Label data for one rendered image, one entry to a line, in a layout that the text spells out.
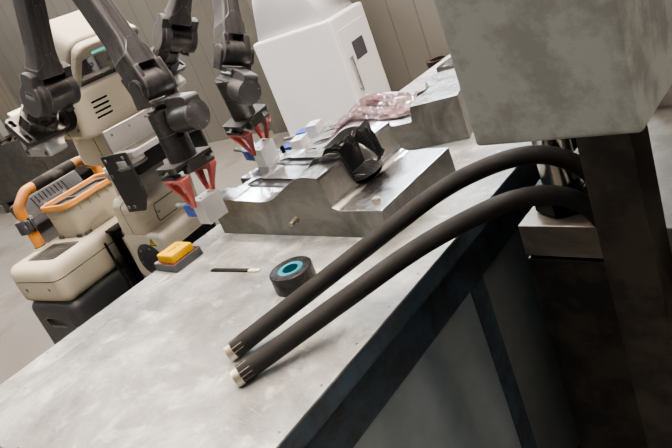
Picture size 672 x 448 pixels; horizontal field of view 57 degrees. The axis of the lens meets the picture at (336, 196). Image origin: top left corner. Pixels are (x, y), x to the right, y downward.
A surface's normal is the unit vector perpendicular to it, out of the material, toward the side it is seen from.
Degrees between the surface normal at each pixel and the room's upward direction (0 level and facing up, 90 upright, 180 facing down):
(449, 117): 90
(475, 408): 90
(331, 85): 90
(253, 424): 0
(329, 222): 90
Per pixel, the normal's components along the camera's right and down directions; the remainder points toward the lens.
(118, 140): 0.81, -0.09
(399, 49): -0.48, 0.48
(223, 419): -0.35, -0.87
